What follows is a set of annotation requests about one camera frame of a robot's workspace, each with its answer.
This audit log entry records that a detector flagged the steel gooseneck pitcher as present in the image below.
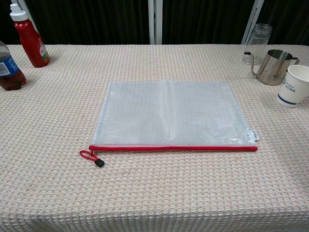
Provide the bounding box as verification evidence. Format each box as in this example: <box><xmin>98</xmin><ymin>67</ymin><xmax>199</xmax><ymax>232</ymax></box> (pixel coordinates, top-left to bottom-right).
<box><xmin>244</xmin><ymin>49</ymin><xmax>300</xmax><ymax>86</ymax></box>

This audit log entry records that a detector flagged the black curtain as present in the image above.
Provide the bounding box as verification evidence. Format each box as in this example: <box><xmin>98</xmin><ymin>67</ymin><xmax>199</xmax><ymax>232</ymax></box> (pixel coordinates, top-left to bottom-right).
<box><xmin>0</xmin><ymin>0</ymin><xmax>309</xmax><ymax>46</ymax></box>

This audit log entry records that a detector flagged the red ketchup bottle white cap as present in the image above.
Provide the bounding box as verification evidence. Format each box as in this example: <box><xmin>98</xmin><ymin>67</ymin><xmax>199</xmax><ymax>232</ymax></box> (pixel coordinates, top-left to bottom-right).
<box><xmin>9</xmin><ymin>3</ymin><xmax>51</xmax><ymax>68</ymax></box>

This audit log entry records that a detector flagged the clear mesh zipper pouch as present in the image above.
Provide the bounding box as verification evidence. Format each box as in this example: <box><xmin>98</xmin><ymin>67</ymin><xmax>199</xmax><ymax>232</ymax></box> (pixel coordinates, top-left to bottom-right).
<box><xmin>88</xmin><ymin>81</ymin><xmax>259</xmax><ymax>152</ymax></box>

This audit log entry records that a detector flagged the white slanted frame post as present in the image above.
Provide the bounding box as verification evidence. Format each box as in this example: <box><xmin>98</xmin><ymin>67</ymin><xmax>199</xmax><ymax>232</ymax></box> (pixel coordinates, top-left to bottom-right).
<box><xmin>11</xmin><ymin>0</ymin><xmax>41</xmax><ymax>37</ymax></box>
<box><xmin>240</xmin><ymin>0</ymin><xmax>265</xmax><ymax>45</ymax></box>

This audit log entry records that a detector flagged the cola bottle blue label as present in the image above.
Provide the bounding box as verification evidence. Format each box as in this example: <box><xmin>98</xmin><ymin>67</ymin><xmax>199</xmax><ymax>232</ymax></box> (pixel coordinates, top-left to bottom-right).
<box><xmin>0</xmin><ymin>40</ymin><xmax>28</xmax><ymax>91</ymax></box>

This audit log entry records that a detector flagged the white paper cup blue print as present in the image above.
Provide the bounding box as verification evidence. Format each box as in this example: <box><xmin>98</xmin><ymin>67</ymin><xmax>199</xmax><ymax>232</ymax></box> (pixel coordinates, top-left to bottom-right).
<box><xmin>277</xmin><ymin>64</ymin><xmax>309</xmax><ymax>107</ymax></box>

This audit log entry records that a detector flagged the white vertical frame post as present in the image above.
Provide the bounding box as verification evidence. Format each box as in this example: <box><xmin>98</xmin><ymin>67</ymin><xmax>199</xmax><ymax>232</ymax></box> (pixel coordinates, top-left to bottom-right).
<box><xmin>148</xmin><ymin>0</ymin><xmax>163</xmax><ymax>45</ymax></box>

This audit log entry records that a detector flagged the clear glass jar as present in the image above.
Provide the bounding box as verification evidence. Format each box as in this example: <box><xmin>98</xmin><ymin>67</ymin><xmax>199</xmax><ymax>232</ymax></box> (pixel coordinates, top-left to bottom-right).
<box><xmin>242</xmin><ymin>23</ymin><xmax>273</xmax><ymax>66</ymax></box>

